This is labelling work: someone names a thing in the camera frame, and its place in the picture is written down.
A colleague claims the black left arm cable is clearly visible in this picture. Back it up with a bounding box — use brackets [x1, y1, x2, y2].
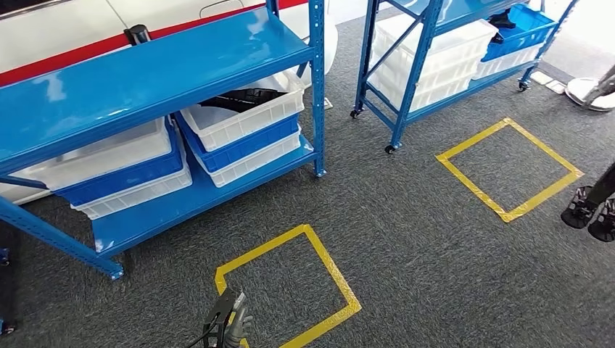
[184, 324, 218, 348]

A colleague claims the white car body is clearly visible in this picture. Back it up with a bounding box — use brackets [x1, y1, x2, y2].
[0, 0, 340, 207]

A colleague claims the black stanchion post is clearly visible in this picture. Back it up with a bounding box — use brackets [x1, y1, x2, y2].
[123, 24, 153, 47]

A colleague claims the red barrier belt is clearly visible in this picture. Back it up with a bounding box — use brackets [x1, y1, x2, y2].
[0, 0, 310, 89]

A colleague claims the black plastic trim part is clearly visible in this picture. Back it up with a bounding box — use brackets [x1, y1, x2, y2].
[199, 88, 288, 115]

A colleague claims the silver round stand base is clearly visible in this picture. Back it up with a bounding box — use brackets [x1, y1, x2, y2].
[564, 63, 615, 113]

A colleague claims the black part in crate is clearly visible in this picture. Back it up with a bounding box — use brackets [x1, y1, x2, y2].
[488, 8, 518, 45]

